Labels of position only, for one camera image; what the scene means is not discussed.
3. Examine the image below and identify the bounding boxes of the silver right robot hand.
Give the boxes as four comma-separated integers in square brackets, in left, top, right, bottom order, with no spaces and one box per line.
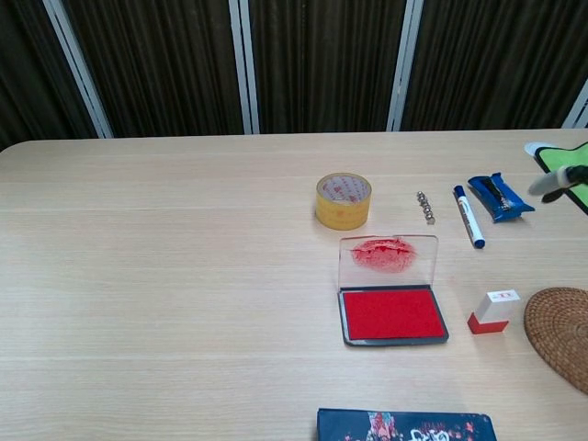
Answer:
[526,164,588,204]

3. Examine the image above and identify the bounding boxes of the white red-based stamp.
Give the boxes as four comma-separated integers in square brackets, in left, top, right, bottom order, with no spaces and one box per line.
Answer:
[467,288,522,336]

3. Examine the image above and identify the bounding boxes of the red ink pad with clear lid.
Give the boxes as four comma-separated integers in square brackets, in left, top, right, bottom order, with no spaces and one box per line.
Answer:
[337,234,450,348]

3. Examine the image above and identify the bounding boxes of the green cloth with black trim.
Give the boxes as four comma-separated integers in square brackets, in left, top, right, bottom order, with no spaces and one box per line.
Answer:
[532,141,588,210]

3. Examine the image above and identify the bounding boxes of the blue snack packet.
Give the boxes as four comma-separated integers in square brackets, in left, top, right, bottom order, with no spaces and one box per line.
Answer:
[467,172,537,224]

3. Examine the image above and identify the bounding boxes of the blue and white marker pen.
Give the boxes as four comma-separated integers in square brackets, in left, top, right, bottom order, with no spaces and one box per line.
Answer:
[453,184,488,251]

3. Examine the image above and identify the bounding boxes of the dark ribbed partition panel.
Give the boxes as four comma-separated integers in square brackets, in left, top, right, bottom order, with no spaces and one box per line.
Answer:
[401,0,588,131]
[247,0,409,136]
[0,0,100,152]
[62,0,244,139]

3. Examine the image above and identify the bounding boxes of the round woven rattan coaster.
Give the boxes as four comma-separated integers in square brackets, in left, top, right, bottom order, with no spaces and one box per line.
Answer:
[523,286,588,397]

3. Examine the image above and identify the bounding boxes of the yellow packing tape roll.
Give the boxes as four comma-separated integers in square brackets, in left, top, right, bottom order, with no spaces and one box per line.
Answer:
[315,172,374,231]

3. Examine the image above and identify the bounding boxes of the dark patterned box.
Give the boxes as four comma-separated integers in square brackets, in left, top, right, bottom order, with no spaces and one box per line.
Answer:
[316,407,499,441]

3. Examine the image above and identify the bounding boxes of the white partition post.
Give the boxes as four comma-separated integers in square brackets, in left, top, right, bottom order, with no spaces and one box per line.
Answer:
[561,78,588,130]
[385,0,424,133]
[42,0,115,140]
[228,0,262,135]

